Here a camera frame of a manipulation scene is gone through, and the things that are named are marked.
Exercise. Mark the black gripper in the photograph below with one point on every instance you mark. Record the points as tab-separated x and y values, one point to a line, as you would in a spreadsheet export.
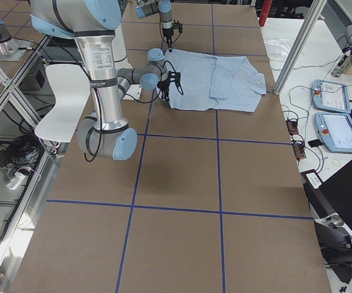
163	84
167	33

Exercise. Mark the light blue button shirt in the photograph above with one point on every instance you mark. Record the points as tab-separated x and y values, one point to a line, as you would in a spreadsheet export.
214	82

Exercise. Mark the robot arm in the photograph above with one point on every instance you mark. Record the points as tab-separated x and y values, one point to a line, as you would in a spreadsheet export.
92	25
166	22

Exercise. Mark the white curved paper sheet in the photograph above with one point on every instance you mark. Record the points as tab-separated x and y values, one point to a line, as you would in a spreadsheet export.
71	90

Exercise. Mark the red cylinder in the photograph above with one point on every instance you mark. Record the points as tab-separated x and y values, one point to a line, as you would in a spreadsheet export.
264	12

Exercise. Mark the clear plastic bag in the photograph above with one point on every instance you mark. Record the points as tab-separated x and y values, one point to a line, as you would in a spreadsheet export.
277	48

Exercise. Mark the upper orange black electronics box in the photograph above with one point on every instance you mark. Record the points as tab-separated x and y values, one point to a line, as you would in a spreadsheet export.
292	126

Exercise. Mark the orange black electronics box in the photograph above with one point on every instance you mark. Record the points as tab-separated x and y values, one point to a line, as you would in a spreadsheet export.
292	126
298	149

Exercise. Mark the lower orange black electronics box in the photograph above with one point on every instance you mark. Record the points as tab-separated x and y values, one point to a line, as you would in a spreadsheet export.
298	149

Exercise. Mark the small black card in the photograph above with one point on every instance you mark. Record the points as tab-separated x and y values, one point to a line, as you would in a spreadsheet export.
315	143

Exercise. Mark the upper blue teach pendant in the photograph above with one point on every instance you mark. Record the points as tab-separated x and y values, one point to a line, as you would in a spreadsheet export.
330	96

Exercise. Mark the blue teach pendant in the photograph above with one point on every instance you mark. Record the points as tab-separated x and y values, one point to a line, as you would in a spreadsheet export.
330	96
335	130

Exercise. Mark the white power strip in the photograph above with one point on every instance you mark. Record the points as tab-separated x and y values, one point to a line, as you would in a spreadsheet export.
15	181

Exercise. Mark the lower blue teach pendant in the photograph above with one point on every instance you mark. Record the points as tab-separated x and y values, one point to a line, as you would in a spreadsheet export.
335	130

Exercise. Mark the black laptop computer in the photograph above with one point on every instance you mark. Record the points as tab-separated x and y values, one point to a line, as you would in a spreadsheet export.
331	196

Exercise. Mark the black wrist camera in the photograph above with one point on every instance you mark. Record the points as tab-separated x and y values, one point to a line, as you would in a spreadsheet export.
178	26
174	77

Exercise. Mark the aluminium frame post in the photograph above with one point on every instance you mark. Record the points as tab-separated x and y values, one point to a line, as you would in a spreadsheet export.
300	40

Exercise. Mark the aluminium frame rack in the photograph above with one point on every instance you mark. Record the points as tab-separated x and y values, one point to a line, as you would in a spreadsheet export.
12	95

